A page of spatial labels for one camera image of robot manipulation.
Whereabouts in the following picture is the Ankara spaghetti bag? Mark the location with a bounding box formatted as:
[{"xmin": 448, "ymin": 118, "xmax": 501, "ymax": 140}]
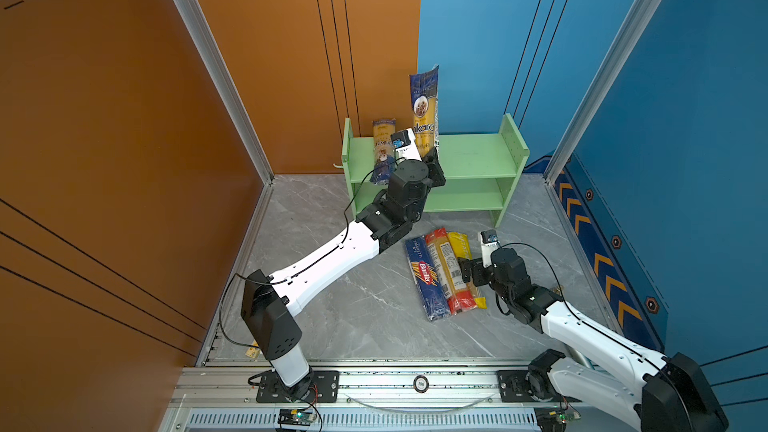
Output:
[
  {"xmin": 371, "ymin": 119, "xmax": 396, "ymax": 186},
  {"xmin": 409, "ymin": 65, "xmax": 439, "ymax": 157}
]

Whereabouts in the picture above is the blue Barilla spaghetti box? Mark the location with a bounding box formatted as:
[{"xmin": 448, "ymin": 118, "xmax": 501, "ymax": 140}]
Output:
[{"xmin": 405, "ymin": 237, "xmax": 451, "ymax": 321}]

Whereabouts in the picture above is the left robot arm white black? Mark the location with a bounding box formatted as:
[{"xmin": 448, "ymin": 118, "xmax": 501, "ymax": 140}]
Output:
[{"xmin": 240, "ymin": 148, "xmax": 446, "ymax": 400}]

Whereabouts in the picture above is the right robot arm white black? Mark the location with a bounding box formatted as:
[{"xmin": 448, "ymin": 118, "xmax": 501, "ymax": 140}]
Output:
[{"xmin": 458, "ymin": 247, "xmax": 729, "ymax": 431}]

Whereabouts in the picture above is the yellow pasta bag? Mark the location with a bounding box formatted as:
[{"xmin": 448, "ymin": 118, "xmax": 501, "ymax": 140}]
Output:
[{"xmin": 447, "ymin": 232, "xmax": 487, "ymax": 309}]

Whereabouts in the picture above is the green metal two-tier shelf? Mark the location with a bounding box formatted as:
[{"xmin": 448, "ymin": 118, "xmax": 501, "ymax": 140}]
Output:
[{"xmin": 341, "ymin": 114, "xmax": 530, "ymax": 228}]

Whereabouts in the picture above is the red-ended clear spaghetti bag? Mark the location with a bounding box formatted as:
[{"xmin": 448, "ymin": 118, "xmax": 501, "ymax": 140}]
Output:
[{"xmin": 425, "ymin": 228, "xmax": 477, "ymax": 315}]

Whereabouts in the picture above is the right circuit board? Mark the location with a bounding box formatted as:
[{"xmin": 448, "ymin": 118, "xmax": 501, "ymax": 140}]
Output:
[{"xmin": 535, "ymin": 408, "xmax": 582, "ymax": 432}]

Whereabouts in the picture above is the circuit board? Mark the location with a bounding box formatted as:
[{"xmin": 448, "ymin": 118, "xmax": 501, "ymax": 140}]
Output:
[
  {"xmin": 535, "ymin": 408, "xmax": 582, "ymax": 432},
  {"xmin": 277, "ymin": 408, "xmax": 318, "ymax": 431}
]

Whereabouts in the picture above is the small yellow tag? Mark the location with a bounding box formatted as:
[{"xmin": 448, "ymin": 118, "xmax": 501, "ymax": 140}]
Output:
[{"xmin": 244, "ymin": 342, "xmax": 260, "ymax": 360}]

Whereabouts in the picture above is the left circuit board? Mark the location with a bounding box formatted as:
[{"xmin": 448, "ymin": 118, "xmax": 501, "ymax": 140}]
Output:
[{"xmin": 277, "ymin": 408, "xmax": 318, "ymax": 431}]

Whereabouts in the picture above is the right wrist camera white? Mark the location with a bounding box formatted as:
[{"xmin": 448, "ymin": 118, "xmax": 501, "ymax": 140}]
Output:
[{"xmin": 478, "ymin": 229, "xmax": 500, "ymax": 268}]

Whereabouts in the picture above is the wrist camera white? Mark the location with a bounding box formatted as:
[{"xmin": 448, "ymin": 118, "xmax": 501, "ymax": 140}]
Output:
[
  {"xmin": 478, "ymin": 229, "xmax": 500, "ymax": 268},
  {"xmin": 391, "ymin": 128, "xmax": 421, "ymax": 163}
]

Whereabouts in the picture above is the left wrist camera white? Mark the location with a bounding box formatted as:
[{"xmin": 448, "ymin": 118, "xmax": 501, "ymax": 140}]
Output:
[{"xmin": 391, "ymin": 128, "xmax": 421, "ymax": 163}]

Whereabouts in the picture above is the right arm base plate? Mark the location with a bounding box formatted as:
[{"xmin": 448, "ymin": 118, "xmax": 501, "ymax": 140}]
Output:
[{"xmin": 496, "ymin": 369, "xmax": 579, "ymax": 403}]

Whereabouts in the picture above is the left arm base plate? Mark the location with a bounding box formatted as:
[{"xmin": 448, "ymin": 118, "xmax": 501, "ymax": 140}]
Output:
[{"xmin": 248, "ymin": 370, "xmax": 340, "ymax": 404}]

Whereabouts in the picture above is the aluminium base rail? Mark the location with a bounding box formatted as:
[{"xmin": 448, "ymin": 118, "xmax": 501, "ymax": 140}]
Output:
[{"xmin": 159, "ymin": 361, "xmax": 635, "ymax": 431}]

